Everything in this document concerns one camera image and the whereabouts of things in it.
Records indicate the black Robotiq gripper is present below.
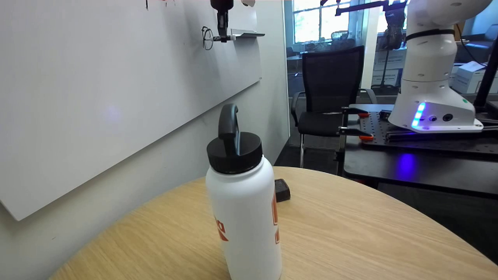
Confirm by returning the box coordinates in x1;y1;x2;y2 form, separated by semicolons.
208;0;234;38

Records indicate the large white whiteboard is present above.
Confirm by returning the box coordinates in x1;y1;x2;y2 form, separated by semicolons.
0;0;262;223

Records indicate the black whiteboard eraser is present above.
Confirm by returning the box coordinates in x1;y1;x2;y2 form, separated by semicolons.
272;178;292;204

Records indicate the glass window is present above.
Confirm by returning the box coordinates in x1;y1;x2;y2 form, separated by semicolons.
284;0;410;91

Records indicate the black office chair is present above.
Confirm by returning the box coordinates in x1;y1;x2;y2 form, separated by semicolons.
289;45;367;168

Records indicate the orange black bar clamp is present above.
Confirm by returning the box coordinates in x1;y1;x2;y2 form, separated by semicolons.
323;106;371;120
336;125;375;145

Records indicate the white water bottle black lid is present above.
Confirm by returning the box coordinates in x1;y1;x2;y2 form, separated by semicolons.
203;101;284;280

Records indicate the white cardboard box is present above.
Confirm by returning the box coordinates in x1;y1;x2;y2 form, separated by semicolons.
449;61;487;97

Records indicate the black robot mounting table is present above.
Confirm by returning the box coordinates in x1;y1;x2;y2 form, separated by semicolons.
339;103;498;198

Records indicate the black slanted pole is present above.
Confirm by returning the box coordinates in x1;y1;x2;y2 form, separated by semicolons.
473;49;498;114

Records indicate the white wall shelf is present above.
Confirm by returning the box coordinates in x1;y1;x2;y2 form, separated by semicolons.
230;28;266;41

